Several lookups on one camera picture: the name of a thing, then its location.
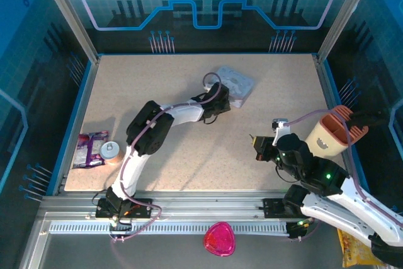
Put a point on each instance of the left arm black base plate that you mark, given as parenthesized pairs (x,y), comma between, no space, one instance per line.
(141,207)

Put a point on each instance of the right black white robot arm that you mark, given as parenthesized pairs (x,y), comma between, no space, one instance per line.
(346,215)

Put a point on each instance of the yellow snack bag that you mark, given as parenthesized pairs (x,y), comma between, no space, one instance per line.
(352,253)

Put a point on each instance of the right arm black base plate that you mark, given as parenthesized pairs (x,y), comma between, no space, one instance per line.
(272,207)

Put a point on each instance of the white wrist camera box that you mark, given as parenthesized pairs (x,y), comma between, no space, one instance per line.
(281,132)
(207,85)

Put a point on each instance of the aluminium frame post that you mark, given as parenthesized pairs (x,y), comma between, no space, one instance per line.
(67,14)
(343,14)

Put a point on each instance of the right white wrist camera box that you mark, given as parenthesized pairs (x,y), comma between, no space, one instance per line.
(281,132)

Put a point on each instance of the purple snack bag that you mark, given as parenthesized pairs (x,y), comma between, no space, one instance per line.
(89,151)

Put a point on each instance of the aluminium mounting rail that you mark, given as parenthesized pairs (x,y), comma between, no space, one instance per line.
(204,203)

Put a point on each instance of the lavender cartoon tin box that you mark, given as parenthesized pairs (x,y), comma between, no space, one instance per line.
(239,84)

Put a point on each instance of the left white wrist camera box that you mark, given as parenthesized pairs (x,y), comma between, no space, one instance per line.
(207,85)

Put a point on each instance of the cream orange utensil holder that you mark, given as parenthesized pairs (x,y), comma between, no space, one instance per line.
(324,136)

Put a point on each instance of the pull-tab tin can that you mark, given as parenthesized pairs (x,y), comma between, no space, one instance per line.
(109,152)

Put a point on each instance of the pink triangular plastic dish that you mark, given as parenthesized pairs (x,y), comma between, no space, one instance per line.
(219,239)

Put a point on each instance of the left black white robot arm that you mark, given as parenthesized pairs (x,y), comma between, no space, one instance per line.
(148,130)

